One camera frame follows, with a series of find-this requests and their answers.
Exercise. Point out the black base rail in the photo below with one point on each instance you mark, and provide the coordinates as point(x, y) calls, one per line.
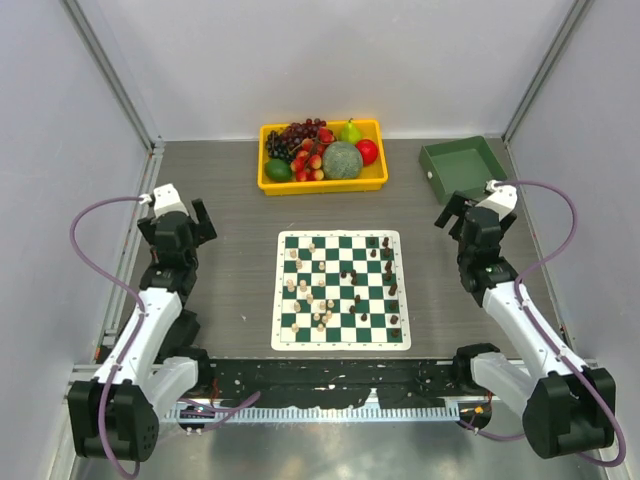
point(330, 383)

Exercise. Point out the red cherries cluster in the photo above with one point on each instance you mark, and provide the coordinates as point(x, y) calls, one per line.
point(308, 162)

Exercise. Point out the green pear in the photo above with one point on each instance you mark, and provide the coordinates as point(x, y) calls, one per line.
point(350, 133)

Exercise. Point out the green lime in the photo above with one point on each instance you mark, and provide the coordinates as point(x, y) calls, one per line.
point(278, 170)

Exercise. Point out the red apple in tray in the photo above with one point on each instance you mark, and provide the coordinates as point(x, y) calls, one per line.
point(368, 150)

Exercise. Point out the green square box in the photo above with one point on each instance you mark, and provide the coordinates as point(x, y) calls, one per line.
point(464, 165)

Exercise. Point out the green melon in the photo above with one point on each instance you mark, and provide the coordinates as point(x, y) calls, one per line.
point(342, 161)

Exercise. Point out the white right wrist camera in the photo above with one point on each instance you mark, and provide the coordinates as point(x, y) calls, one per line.
point(501, 198)

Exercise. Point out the green white chess mat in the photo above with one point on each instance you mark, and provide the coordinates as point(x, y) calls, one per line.
point(317, 310)

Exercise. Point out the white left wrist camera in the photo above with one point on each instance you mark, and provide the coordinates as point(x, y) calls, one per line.
point(163, 200)

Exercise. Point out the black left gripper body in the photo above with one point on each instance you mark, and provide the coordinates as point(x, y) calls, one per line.
point(146, 226)

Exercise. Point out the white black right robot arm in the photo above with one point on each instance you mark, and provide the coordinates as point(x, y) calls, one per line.
point(565, 406)

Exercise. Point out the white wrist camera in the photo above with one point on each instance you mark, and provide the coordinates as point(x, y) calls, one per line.
point(163, 200)
point(501, 198)

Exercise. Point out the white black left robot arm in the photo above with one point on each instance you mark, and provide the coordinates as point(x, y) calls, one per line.
point(116, 413)

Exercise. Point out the yellow plastic fruit tray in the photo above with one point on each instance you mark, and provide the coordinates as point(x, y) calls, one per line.
point(371, 178)

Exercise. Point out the dark purple grape bunch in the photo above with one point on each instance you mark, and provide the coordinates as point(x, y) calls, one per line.
point(285, 143)

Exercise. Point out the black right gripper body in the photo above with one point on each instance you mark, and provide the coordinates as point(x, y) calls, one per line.
point(457, 232)

